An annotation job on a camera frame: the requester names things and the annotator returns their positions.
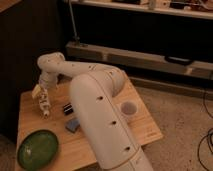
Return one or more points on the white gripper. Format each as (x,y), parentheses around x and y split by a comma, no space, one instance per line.
(46,81)

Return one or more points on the white plastic bottle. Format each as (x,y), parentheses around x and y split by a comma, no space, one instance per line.
(44,103)

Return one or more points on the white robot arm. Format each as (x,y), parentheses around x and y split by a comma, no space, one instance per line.
(93,87)

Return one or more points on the green ceramic bowl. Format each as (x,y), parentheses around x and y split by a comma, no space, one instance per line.
(37,150)

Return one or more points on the black rectangular box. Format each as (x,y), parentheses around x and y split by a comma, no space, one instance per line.
(67,109)

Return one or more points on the blue sponge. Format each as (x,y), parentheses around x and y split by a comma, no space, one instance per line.
(72,125)

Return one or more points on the metal stand pole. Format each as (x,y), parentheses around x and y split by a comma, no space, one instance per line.
(76,37)

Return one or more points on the wooden table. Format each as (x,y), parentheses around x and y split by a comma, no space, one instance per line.
(74,150)

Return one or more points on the long grey case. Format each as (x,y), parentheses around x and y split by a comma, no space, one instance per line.
(140,60)

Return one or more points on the white plastic cup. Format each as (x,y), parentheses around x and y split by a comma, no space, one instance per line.
(128,108)

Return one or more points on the white wall shelf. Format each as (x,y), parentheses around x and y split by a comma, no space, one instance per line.
(142,8)

